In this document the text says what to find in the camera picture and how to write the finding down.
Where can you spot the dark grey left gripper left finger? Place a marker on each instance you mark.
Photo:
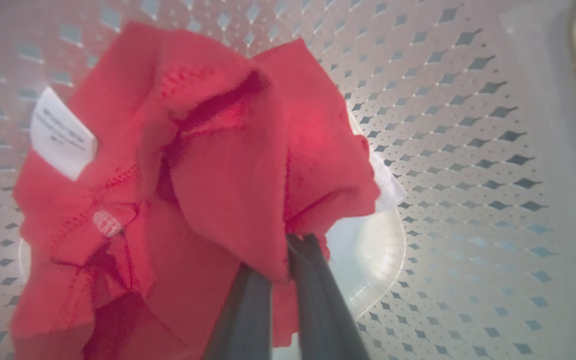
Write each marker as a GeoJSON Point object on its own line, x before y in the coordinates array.
{"type": "Point", "coordinates": [245, 320]}

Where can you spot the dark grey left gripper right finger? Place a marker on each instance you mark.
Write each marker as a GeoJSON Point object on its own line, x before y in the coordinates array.
{"type": "Point", "coordinates": [323, 305]}

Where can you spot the red cloth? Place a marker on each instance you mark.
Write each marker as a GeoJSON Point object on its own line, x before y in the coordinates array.
{"type": "Point", "coordinates": [228, 190]}

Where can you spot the white perforated laundry basket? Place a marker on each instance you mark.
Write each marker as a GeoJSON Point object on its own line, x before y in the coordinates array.
{"type": "Point", "coordinates": [468, 150]}

